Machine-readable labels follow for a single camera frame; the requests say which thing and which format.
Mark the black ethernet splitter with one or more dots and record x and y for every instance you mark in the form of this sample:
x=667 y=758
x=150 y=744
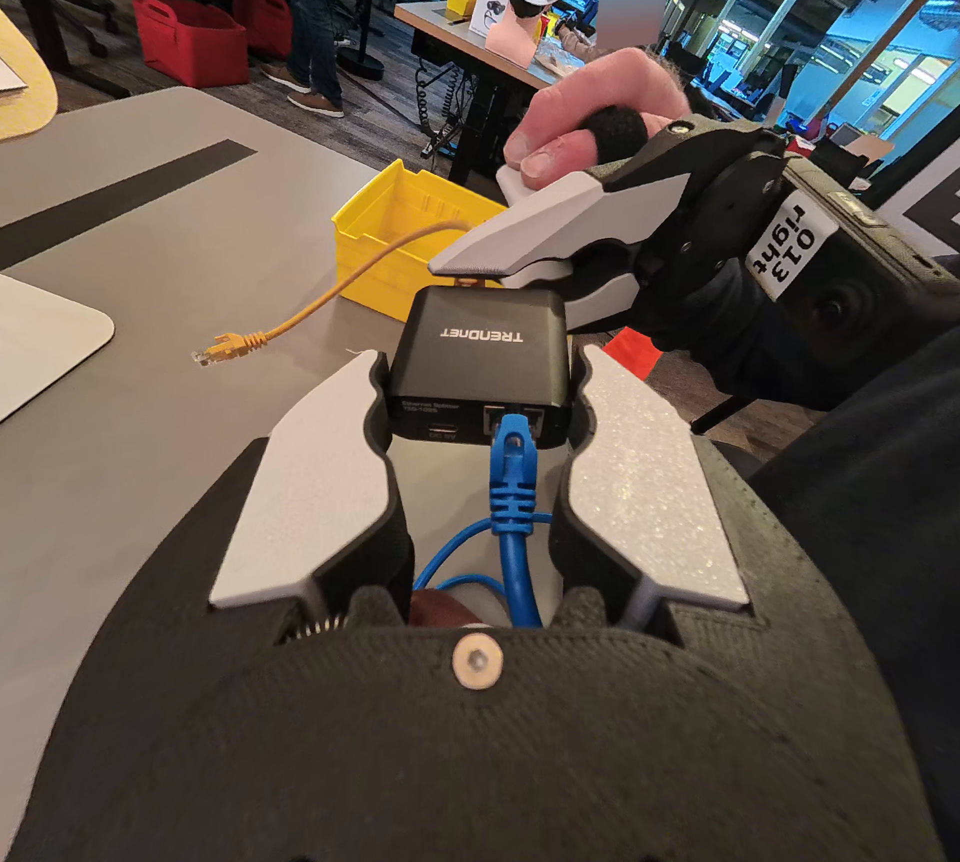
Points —
x=480 y=345

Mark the pink mannequin bust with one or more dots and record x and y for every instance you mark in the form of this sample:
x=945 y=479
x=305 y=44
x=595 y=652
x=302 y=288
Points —
x=514 y=41

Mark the red fabric bin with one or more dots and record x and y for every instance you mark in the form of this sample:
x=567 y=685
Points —
x=191 y=45
x=270 y=22

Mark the yellow plastic bin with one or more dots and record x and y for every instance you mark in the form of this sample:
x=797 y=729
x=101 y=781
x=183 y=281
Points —
x=382 y=255

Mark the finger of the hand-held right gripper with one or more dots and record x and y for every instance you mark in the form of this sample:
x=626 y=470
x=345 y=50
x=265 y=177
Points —
x=540 y=225
x=600 y=303

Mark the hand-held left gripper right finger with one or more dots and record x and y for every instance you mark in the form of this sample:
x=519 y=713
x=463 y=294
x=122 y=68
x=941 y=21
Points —
x=645 y=495

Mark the printed instruction sheet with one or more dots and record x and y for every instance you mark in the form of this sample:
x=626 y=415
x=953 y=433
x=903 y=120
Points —
x=11 y=73

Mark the person's right hand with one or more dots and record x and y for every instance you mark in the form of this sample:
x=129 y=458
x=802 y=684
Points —
x=600 y=90

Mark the white board with black mark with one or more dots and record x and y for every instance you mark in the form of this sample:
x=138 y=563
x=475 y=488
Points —
x=922 y=202

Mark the wooden worktable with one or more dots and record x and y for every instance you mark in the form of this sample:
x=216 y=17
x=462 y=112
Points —
x=450 y=26

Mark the black table leg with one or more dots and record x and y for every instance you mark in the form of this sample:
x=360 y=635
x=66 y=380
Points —
x=37 y=0

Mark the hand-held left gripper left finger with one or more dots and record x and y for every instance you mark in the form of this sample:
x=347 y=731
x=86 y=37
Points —
x=315 y=487

